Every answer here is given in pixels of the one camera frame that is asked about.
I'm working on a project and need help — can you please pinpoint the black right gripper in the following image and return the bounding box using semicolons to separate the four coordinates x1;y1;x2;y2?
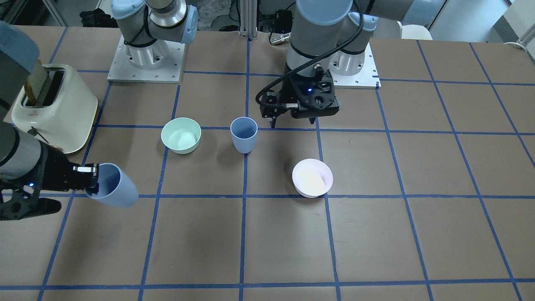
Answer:
0;144;99;221

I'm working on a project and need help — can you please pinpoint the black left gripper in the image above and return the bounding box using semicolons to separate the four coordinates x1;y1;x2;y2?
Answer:
259;71;340;128

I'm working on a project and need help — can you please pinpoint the blue cup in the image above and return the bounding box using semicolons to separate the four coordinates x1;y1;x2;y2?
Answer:
86;163;139;208
230;116;258;154

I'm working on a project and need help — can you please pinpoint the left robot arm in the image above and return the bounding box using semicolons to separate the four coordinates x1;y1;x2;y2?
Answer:
255;0;443;128

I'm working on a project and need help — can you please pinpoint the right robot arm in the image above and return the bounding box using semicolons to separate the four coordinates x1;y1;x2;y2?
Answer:
1;0;198;221

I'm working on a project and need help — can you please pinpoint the pink bowl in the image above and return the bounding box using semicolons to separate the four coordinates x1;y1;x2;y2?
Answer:
292;158;333;198

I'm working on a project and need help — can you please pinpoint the cream white toaster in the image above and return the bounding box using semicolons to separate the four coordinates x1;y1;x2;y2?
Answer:
11;64;99;154

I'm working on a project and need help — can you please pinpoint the mint green bowl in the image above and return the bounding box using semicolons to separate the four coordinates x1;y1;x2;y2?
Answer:
160;117;202;154

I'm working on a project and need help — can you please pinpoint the toast slice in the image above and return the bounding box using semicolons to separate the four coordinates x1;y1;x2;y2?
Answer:
24;59;48;105

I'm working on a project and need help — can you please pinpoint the white chair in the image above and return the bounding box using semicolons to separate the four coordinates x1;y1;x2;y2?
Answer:
380;19;433;41

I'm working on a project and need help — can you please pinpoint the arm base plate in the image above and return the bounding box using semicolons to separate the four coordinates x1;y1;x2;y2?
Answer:
329;44;382;89
107;37;187;84

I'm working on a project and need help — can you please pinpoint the aluminium frame post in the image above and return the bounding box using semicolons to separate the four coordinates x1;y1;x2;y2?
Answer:
237;0;258;41

